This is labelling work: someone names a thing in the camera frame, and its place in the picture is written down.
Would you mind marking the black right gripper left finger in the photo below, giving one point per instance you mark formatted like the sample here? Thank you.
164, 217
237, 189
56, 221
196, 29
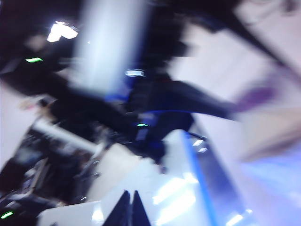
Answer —
120, 209

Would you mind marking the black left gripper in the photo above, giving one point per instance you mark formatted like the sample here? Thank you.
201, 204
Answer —
160, 103

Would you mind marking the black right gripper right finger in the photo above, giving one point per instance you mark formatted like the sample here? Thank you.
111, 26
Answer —
141, 209

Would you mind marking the white purple tissue packet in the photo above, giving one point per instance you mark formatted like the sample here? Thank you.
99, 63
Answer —
270, 122

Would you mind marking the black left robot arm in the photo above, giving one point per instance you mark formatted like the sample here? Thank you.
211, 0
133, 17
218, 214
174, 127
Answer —
70, 101

